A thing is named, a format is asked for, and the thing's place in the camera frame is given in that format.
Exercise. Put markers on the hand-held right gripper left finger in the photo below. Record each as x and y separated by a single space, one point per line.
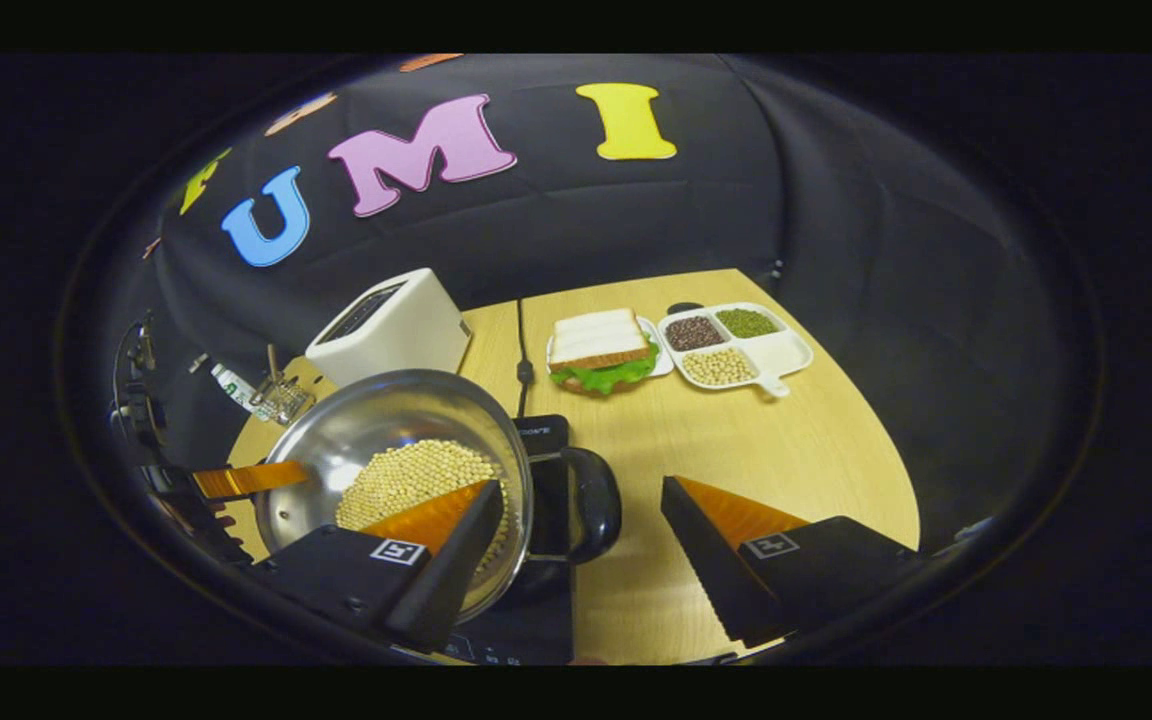
456 570

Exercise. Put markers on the stainless steel pot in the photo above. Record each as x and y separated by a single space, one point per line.
376 415

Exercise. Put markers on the silver cloth clip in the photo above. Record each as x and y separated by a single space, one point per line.
198 362

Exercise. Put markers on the sandwich with lettuce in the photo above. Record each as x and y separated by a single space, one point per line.
596 340

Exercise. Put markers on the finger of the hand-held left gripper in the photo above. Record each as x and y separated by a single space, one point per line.
251 478

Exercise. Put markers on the white toaster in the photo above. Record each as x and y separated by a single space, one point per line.
396 330

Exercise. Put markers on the white divided plate of beans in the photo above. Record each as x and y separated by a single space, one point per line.
771 352

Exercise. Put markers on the black induction cooktop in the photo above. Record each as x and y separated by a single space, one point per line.
548 625

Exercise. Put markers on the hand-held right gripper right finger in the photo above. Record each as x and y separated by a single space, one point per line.
706 565

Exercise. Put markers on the pile of soybeans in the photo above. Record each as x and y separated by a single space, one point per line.
416 475

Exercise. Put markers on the white bottle with green label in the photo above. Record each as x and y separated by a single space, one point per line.
233 385

